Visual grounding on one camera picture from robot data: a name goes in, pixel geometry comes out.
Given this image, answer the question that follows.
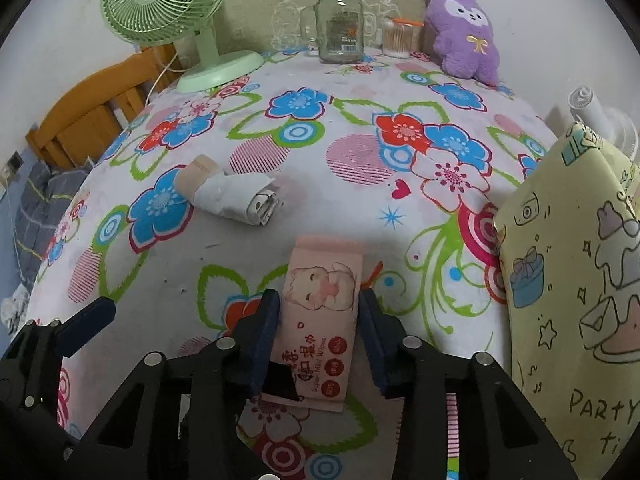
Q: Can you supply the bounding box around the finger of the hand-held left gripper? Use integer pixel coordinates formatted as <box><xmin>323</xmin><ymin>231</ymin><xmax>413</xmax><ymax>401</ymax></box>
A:
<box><xmin>10</xmin><ymin>296</ymin><xmax>117</xmax><ymax>406</ymax></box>

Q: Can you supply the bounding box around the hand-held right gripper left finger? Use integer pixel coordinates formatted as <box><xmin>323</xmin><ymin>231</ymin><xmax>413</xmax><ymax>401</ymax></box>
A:
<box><xmin>75</xmin><ymin>289</ymin><xmax>281</xmax><ymax>480</ymax></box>

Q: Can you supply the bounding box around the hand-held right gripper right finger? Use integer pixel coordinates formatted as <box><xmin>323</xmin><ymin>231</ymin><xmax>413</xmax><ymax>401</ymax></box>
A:
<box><xmin>359</xmin><ymin>287</ymin><xmax>578</xmax><ymax>480</ymax></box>

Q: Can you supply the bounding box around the pink wet wipes packet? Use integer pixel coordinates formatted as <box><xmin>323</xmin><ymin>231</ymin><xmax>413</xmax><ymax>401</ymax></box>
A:
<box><xmin>240</xmin><ymin>237</ymin><xmax>366</xmax><ymax>415</ymax></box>

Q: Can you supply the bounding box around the white crumpled bedding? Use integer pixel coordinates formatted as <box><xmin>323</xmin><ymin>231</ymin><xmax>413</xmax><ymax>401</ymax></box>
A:
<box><xmin>0</xmin><ymin>282</ymin><xmax>31</xmax><ymax>333</ymax></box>

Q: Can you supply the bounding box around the grey plaid blanket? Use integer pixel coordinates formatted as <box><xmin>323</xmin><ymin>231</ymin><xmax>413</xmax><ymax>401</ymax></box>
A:
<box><xmin>14</xmin><ymin>162</ymin><xmax>93</xmax><ymax>276</ymax></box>

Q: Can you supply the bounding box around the white rolled cloth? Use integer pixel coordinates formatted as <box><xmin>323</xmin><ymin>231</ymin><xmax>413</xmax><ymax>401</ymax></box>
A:
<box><xmin>194</xmin><ymin>172</ymin><xmax>282</xmax><ymax>227</ymax></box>

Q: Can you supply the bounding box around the floral tablecloth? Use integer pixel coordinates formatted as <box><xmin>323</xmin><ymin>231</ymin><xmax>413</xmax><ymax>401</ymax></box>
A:
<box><xmin>22</xmin><ymin>47</ymin><xmax>561</xmax><ymax>480</ymax></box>

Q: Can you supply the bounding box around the beige rolled cloth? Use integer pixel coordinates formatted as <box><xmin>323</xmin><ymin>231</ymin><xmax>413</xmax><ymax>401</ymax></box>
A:
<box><xmin>177</xmin><ymin>155</ymin><xmax>223</xmax><ymax>196</ymax></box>

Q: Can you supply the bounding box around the wooden chair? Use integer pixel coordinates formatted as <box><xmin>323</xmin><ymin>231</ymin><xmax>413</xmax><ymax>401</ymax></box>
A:
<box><xmin>26</xmin><ymin>42</ymin><xmax>183</xmax><ymax>171</ymax></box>

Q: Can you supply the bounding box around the cotton swab container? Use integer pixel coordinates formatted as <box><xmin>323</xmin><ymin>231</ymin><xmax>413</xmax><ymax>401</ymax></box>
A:
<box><xmin>382</xmin><ymin>16</ymin><xmax>425</xmax><ymax>58</ymax></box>

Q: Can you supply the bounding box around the glass jar mug green cap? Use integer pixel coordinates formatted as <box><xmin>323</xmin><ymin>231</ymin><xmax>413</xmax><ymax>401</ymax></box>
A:
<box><xmin>299</xmin><ymin>0</ymin><xmax>364</xmax><ymax>64</ymax></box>

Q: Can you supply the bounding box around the purple plush bunny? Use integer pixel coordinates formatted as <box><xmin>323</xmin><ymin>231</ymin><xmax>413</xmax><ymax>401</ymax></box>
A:
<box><xmin>419</xmin><ymin>0</ymin><xmax>502</xmax><ymax>87</ymax></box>

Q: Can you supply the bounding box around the green desk fan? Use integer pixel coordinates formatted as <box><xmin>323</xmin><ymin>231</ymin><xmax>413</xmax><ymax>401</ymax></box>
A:
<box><xmin>101</xmin><ymin>0</ymin><xmax>266</xmax><ymax>93</ymax></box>

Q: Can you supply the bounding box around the white fan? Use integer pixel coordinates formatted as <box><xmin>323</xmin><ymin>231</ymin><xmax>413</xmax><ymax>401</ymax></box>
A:
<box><xmin>545</xmin><ymin>86</ymin><xmax>640</xmax><ymax>161</ymax></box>

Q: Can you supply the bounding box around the grey-green printed board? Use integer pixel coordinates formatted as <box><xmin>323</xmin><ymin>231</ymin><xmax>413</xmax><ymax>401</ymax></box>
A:
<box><xmin>215</xmin><ymin>0</ymin><xmax>431</xmax><ymax>56</ymax></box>

